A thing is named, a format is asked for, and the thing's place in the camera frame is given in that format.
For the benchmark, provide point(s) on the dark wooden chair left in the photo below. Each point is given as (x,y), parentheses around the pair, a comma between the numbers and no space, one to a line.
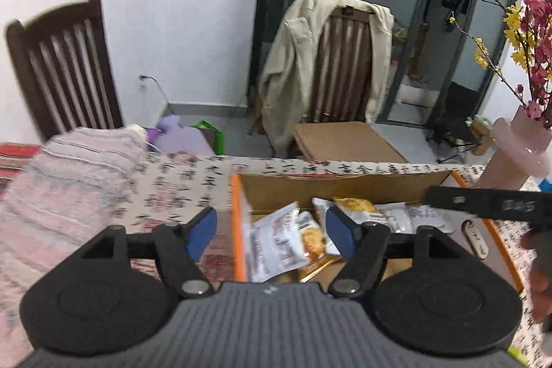
(61,61)

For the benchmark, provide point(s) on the orange chip packet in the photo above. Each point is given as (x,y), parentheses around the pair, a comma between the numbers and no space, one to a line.
(314,243)

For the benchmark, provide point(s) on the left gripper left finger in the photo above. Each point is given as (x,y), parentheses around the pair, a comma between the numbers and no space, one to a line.
(178,250)

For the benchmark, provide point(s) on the pink patterned blanket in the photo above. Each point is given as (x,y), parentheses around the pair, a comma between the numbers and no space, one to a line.
(61,199)

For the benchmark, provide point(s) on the beige jacket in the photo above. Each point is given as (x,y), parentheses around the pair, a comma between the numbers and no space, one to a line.
(286,83)

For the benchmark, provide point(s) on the wooden chair with jacket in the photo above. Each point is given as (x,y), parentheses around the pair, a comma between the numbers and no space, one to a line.
(335,128)

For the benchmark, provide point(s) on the right hand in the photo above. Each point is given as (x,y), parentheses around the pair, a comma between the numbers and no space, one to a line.
(540,273)

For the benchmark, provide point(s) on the pink yellow flower branches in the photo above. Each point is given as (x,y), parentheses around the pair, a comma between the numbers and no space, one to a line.
(527,29)

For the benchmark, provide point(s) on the silver brown snack packet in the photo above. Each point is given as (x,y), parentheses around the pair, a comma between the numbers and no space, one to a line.
(273,245)

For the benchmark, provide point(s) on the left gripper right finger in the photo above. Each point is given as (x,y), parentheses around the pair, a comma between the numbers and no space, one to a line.
(362,247)

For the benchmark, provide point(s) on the orange cardboard box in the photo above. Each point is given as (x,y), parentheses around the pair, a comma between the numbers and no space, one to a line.
(256,196)

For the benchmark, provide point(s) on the purple bag on floor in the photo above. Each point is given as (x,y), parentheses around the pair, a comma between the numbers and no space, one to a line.
(168,136)

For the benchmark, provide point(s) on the calligraphy print tablecloth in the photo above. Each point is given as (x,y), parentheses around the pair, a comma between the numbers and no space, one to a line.
(174,188)

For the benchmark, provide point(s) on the pink vase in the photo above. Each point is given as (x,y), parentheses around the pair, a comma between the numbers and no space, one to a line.
(522,145)

